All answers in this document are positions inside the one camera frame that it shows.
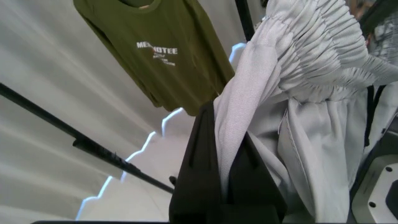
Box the green printed t-shirt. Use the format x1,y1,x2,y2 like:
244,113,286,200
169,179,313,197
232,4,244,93
73,0,236,117

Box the white curtain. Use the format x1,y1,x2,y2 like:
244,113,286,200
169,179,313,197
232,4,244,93
0,0,268,222

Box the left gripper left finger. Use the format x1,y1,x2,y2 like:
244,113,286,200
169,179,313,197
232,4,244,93
169,100,224,218

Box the black clothes rack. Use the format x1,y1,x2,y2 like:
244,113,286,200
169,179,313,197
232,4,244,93
0,0,257,195

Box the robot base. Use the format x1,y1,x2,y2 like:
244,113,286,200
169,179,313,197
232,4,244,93
348,116,398,224

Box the pale grey shorts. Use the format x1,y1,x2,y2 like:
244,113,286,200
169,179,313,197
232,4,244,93
213,0,398,224

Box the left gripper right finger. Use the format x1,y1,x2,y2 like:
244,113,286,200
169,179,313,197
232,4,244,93
228,131,288,218

